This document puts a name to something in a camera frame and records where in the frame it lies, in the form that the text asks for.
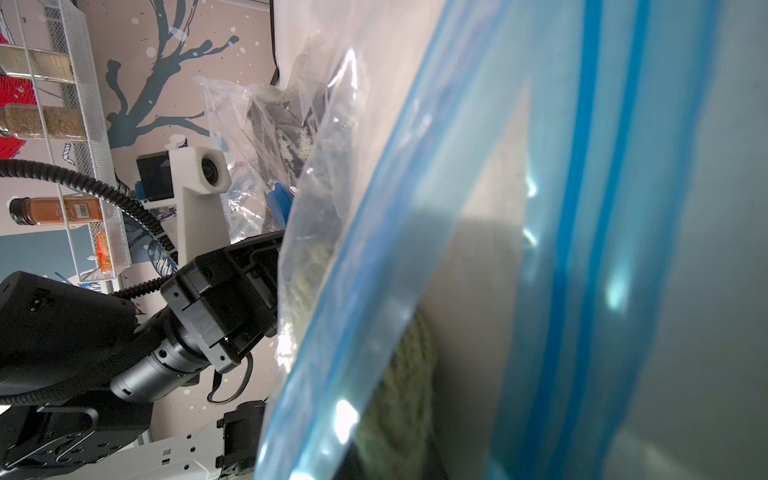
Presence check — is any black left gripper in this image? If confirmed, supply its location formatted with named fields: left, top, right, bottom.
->
left=161, top=231, right=284, bottom=374

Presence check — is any green knitted cloth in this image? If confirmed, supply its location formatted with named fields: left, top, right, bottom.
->
left=276, top=244, right=444, bottom=479

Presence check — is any clear vacuum bag blue zipper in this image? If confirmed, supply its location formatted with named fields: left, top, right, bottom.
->
left=197, top=0, right=727, bottom=480

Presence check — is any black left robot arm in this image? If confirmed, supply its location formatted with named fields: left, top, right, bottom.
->
left=1, top=232, right=283, bottom=479

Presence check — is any houndstooth black white scarf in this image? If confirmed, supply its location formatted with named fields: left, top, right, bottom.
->
left=246, top=91, right=325, bottom=194

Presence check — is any small orange box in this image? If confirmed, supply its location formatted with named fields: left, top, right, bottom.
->
left=95, top=230, right=113, bottom=274

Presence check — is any orange spice jar black lid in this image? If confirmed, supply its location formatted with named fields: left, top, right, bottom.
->
left=8, top=195, right=103, bottom=226

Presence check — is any tan spice jar middle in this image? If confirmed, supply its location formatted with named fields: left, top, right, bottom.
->
left=1, top=103, right=88, bottom=142

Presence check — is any yellow spice jar black lid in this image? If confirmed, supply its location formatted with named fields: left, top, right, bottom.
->
left=0, top=44, right=76, bottom=84

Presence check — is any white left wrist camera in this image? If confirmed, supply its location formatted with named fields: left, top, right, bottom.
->
left=136, top=146, right=232, bottom=267

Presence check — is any clear acrylic wall shelf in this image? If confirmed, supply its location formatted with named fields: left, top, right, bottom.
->
left=1, top=1, right=132, bottom=285

